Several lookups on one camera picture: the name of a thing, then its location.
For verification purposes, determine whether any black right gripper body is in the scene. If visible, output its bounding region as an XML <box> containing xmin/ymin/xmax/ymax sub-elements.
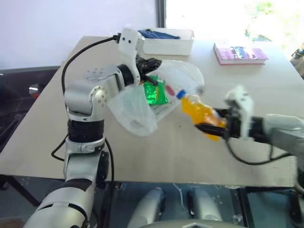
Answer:
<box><xmin>223</xmin><ymin>106</ymin><xmax>243</xmax><ymax>139</ymax></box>

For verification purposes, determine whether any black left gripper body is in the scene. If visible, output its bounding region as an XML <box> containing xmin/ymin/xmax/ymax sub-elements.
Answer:
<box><xmin>136</xmin><ymin>56</ymin><xmax>154</xmax><ymax>77</ymax></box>

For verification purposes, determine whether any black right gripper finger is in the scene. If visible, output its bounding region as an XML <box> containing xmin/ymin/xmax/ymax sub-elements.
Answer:
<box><xmin>212</xmin><ymin>108</ymin><xmax>232</xmax><ymax>117</ymax></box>
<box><xmin>195</xmin><ymin>123</ymin><xmax>230</xmax><ymax>139</ymax></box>

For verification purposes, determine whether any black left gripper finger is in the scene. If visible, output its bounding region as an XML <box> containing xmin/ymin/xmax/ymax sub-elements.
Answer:
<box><xmin>148</xmin><ymin>58</ymin><xmax>163</xmax><ymax>72</ymax></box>
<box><xmin>142</xmin><ymin>75</ymin><xmax>159</xmax><ymax>87</ymax></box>

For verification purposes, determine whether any orange juice bottle blue cap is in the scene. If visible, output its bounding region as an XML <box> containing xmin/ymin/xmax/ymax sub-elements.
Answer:
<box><xmin>176</xmin><ymin>89</ymin><xmax>228</xmax><ymax>142</ymax></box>

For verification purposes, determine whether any translucent white plastic bag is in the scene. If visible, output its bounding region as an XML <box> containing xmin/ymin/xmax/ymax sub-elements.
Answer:
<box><xmin>107</xmin><ymin>59</ymin><xmax>205</xmax><ymax>137</ymax></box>

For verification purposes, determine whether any green foil snack packet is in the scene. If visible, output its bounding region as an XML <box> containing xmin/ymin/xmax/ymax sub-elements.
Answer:
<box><xmin>143</xmin><ymin>75</ymin><xmax>169</xmax><ymax>106</ymax></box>

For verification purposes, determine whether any white rectangular tray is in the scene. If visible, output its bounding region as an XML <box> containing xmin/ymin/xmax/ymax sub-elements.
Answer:
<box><xmin>137</xmin><ymin>28</ymin><xmax>195</xmax><ymax>57</ymax></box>

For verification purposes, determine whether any blue cloth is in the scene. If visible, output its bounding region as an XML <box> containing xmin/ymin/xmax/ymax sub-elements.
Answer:
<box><xmin>138</xmin><ymin>28</ymin><xmax>181</xmax><ymax>40</ymax></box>

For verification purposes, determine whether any white flat packet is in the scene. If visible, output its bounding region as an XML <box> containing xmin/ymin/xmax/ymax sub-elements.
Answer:
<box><xmin>151</xmin><ymin>98</ymin><xmax>181</xmax><ymax>122</ymax></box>

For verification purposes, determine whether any pink book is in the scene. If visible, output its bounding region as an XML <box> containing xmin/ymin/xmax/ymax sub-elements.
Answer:
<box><xmin>213</xmin><ymin>43</ymin><xmax>269</xmax><ymax>66</ymax></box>

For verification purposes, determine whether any silver rounded robot leg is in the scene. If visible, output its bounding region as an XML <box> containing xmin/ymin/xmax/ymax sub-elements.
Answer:
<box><xmin>187</xmin><ymin>188</ymin><xmax>224</xmax><ymax>222</ymax></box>
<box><xmin>127</xmin><ymin>187</ymin><xmax>166</xmax><ymax>228</ymax></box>

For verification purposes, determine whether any black furniture beside table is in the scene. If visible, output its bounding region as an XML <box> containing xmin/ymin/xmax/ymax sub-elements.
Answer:
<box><xmin>0</xmin><ymin>66</ymin><xmax>60</xmax><ymax>153</ymax></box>

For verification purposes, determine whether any black table leg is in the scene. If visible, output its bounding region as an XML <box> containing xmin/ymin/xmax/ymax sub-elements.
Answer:
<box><xmin>0</xmin><ymin>175</ymin><xmax>41</xmax><ymax>208</ymax></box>

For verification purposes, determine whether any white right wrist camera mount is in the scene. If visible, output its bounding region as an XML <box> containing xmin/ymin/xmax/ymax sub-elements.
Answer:
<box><xmin>225</xmin><ymin>85</ymin><xmax>255</xmax><ymax>141</ymax></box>

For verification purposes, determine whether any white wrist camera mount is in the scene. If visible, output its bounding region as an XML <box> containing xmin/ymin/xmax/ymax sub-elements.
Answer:
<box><xmin>225</xmin><ymin>85</ymin><xmax>255</xmax><ymax>141</ymax></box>
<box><xmin>118</xmin><ymin>28</ymin><xmax>145</xmax><ymax>86</ymax></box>

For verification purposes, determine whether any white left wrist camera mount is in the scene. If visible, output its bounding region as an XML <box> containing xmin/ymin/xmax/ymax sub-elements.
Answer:
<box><xmin>118</xmin><ymin>28</ymin><xmax>145</xmax><ymax>86</ymax></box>

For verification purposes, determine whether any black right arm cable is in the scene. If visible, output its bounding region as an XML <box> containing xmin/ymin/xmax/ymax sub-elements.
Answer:
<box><xmin>225</xmin><ymin>137</ymin><xmax>293</xmax><ymax>166</ymax></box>

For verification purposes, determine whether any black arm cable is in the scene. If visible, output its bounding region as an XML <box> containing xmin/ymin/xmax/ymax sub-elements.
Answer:
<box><xmin>51</xmin><ymin>35</ymin><xmax>122</xmax><ymax>162</ymax></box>
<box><xmin>225</xmin><ymin>137</ymin><xmax>293</xmax><ymax>166</ymax></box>

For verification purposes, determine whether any dark window post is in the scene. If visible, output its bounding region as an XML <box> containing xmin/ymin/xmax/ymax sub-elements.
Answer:
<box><xmin>156</xmin><ymin>0</ymin><xmax>167</xmax><ymax>28</ymax></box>

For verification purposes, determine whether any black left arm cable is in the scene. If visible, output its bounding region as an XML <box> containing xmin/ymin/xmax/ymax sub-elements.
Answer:
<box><xmin>51</xmin><ymin>35</ymin><xmax>122</xmax><ymax>162</ymax></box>

